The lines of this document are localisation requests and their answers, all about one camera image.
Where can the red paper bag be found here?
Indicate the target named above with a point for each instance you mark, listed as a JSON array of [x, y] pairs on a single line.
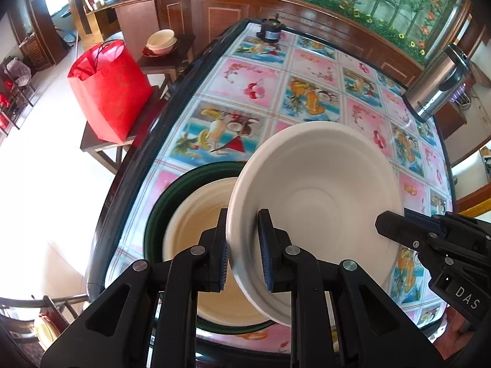
[[111, 92]]

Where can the white paper bowl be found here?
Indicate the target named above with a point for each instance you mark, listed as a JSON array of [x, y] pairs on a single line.
[[326, 184]]

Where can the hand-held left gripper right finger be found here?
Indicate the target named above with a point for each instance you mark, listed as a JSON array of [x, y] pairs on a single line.
[[264, 253]]

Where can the dark green plastic bowl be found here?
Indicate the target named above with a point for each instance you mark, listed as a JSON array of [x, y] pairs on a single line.
[[157, 214]]

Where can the small black motor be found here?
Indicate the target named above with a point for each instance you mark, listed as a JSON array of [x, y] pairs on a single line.
[[270, 32]]

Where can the dark wooden side table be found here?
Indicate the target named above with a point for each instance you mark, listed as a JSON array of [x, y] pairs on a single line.
[[176, 61]]

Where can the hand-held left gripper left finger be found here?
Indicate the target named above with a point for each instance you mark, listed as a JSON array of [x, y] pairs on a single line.
[[223, 264]]

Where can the wooden side cabinet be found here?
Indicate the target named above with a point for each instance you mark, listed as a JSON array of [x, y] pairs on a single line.
[[450, 120]]

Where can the small red plate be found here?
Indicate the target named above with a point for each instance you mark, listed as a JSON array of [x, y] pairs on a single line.
[[149, 53]]

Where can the cream plastic bowl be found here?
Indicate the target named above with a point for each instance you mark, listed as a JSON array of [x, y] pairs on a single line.
[[191, 218]]

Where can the dark wooden bench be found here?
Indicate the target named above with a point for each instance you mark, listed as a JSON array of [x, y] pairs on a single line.
[[96, 147]]

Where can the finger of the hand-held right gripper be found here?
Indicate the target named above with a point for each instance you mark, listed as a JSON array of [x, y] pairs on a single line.
[[395, 226], [420, 216]]

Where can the stainless steel thermos kettle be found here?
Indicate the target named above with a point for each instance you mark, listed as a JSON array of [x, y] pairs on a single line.
[[429, 88]]

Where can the stacked bowls on stool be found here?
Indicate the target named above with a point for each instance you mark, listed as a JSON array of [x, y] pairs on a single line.
[[161, 42]]

